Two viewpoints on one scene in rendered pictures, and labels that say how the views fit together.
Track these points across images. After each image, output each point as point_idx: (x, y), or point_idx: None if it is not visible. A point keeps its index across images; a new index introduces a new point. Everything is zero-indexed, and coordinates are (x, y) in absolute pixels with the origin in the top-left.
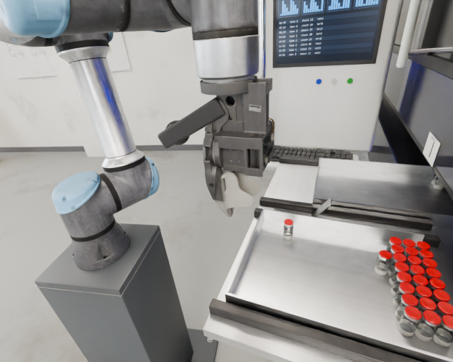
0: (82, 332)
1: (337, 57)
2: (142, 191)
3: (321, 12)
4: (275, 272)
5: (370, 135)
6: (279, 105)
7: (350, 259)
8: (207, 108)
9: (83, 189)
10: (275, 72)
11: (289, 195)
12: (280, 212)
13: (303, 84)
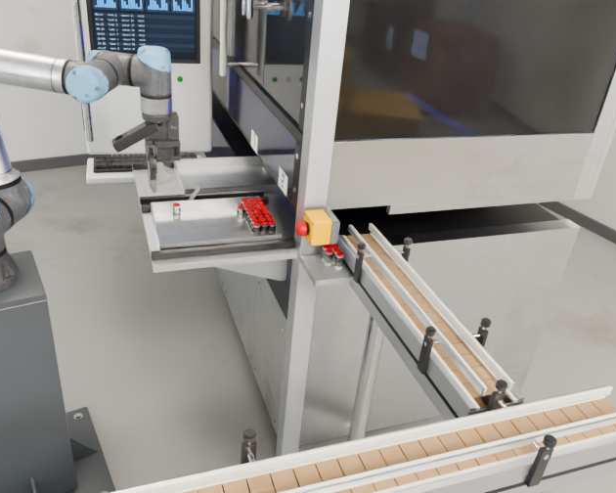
0: None
1: None
2: (25, 207)
3: (141, 10)
4: (180, 235)
5: (208, 133)
6: (105, 105)
7: (222, 219)
8: (149, 128)
9: None
10: None
11: (160, 193)
12: (165, 201)
13: None
